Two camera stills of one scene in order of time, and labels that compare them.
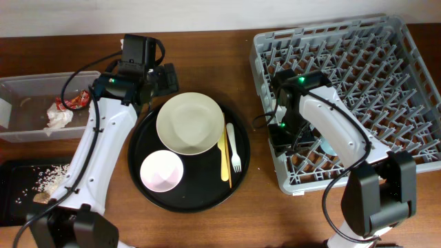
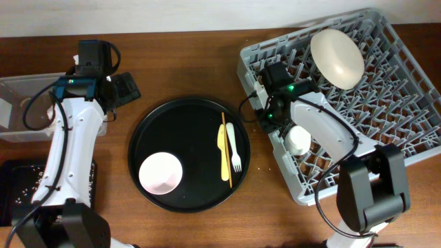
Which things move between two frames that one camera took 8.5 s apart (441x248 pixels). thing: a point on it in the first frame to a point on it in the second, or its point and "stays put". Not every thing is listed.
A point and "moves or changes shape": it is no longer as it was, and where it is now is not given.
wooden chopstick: [227, 150] stays put
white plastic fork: [236, 159] stays put
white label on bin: [5, 109] stays put
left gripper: [167, 80] to [125, 89]
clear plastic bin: [48, 107] stays put
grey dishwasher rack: [377, 69] moves or changes shape
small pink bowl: [161, 171] stays put
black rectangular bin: [21, 180] stays put
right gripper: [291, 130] to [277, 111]
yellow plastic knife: [224, 165] stays put
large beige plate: [190, 123] to [337, 58]
